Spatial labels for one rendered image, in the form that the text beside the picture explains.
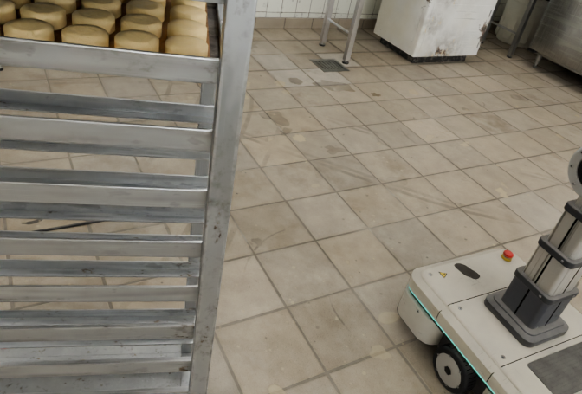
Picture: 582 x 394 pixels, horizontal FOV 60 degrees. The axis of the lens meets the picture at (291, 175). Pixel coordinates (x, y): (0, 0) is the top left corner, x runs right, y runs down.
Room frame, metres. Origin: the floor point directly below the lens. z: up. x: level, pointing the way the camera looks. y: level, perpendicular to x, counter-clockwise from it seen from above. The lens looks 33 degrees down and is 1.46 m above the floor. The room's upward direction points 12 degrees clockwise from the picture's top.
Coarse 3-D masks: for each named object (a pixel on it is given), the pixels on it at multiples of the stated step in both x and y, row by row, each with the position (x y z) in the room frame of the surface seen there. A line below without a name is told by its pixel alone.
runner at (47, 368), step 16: (0, 368) 0.44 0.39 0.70; (16, 368) 0.45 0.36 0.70; (32, 368) 0.45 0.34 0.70; (48, 368) 0.46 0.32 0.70; (64, 368) 0.47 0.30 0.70; (80, 368) 0.47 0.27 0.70; (96, 368) 0.48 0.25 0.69; (112, 368) 0.49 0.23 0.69; (128, 368) 0.49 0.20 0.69; (144, 368) 0.50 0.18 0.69; (160, 368) 0.51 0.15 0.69; (176, 368) 0.51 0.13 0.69
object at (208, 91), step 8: (208, 88) 0.93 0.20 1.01; (200, 96) 0.93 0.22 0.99; (208, 96) 0.93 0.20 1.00; (200, 104) 0.93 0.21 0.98; (208, 104) 0.93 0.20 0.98; (208, 128) 0.93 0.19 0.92; (200, 160) 0.93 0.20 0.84; (200, 168) 0.93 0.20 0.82; (208, 168) 0.93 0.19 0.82; (192, 224) 0.93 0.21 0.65; (200, 224) 0.93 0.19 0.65; (192, 232) 0.93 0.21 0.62; (200, 232) 0.93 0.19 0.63; (192, 280) 0.93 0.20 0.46; (184, 304) 0.94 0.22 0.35; (192, 304) 0.93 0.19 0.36; (184, 352) 0.93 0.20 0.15
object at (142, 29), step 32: (0, 0) 0.58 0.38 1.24; (32, 0) 0.65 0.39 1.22; (64, 0) 0.63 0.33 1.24; (96, 0) 0.65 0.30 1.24; (128, 0) 0.73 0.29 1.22; (160, 0) 0.72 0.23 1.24; (0, 32) 0.52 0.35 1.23; (32, 32) 0.50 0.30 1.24; (64, 32) 0.52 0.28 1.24; (96, 32) 0.54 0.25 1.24; (128, 32) 0.56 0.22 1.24; (160, 32) 0.61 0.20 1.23; (192, 32) 0.60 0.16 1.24
